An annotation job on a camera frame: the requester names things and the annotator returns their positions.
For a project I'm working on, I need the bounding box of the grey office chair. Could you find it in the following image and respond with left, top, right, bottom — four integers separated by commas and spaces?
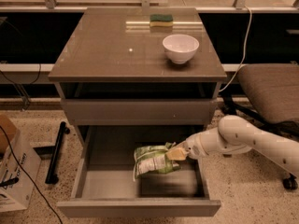
221, 63, 299, 190

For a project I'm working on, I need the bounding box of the green jalapeno chip bag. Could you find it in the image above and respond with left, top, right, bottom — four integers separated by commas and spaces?
133, 143, 180, 180

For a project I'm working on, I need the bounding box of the black floor cable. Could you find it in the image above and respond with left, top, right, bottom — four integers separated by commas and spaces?
0, 124, 64, 224

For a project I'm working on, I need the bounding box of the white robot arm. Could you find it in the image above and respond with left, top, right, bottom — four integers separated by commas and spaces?
166, 115, 299, 177

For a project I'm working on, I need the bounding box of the black metal bar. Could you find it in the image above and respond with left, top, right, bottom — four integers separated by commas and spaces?
45, 121, 70, 185

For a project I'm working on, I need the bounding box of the green yellow sponge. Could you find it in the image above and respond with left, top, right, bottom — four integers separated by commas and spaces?
149, 14, 173, 27

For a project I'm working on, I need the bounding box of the closed grey top drawer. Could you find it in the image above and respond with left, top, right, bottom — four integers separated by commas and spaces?
61, 99, 217, 126

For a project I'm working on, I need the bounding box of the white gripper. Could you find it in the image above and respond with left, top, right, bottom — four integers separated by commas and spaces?
166, 134, 207, 161

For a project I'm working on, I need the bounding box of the open grey middle drawer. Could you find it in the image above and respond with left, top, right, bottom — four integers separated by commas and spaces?
57, 126, 221, 217

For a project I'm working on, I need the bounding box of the white cardboard box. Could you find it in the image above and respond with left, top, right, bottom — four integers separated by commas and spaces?
0, 115, 41, 212

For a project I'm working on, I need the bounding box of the grey drawer cabinet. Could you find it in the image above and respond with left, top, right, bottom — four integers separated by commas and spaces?
49, 7, 226, 145

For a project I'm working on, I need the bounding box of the white ceramic bowl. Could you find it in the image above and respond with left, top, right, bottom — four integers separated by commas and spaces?
163, 35, 199, 64

